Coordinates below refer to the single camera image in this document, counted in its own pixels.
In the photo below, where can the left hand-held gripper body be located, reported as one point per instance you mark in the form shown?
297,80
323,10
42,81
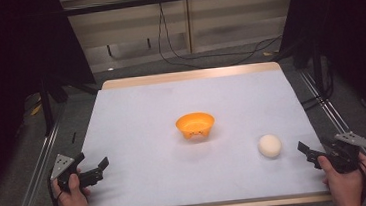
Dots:
63,164

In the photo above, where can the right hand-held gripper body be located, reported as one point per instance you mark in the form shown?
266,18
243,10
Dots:
345,150

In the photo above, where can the white round bun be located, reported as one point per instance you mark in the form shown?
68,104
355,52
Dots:
270,145

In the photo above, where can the orange bowl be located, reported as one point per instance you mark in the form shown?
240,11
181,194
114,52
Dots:
195,125

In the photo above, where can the person's right hand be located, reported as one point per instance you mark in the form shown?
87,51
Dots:
345,182

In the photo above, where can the person's left hand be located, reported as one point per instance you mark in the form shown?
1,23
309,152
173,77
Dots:
74,201

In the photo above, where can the small black floor object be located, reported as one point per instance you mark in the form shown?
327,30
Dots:
74,136

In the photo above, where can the black metal stand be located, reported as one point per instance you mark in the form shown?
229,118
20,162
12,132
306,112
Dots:
47,108

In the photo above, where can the yellow floor tape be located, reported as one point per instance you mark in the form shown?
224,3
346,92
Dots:
36,109

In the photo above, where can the white table sheet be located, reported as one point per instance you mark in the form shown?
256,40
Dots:
163,171

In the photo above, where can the black curtain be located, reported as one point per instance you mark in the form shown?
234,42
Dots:
17,64
349,35

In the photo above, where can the aluminium floor rail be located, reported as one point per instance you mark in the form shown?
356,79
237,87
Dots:
347,125
32,183

